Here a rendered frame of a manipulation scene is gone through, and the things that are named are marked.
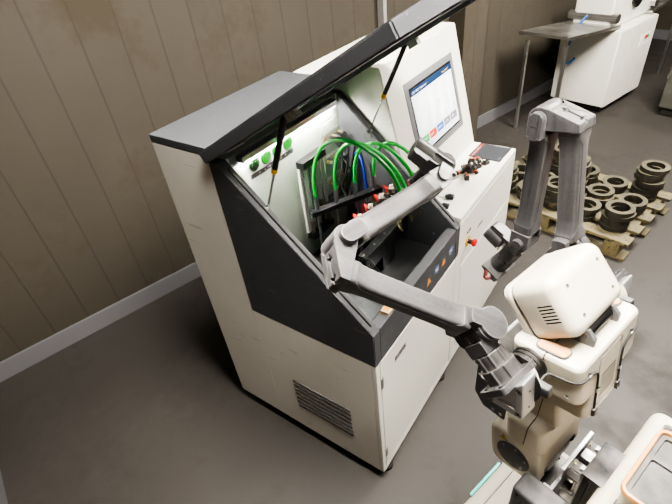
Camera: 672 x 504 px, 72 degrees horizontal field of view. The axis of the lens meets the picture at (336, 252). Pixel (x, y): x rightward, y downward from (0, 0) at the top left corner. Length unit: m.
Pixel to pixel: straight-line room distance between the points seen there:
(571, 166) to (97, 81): 2.34
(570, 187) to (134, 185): 2.43
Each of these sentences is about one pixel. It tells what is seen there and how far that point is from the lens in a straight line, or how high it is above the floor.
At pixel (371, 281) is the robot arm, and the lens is 0.98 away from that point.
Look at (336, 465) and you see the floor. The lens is 2.35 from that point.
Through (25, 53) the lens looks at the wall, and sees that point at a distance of 2.79.
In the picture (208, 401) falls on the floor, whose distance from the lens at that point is 2.70.
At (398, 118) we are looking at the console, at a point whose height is 1.34.
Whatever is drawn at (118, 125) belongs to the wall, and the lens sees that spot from 2.94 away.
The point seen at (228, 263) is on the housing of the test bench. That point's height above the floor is 1.01.
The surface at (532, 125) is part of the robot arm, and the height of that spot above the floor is 1.59.
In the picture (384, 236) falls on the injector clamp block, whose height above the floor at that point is 0.98.
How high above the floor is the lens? 2.08
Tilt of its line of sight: 38 degrees down
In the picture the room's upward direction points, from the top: 7 degrees counter-clockwise
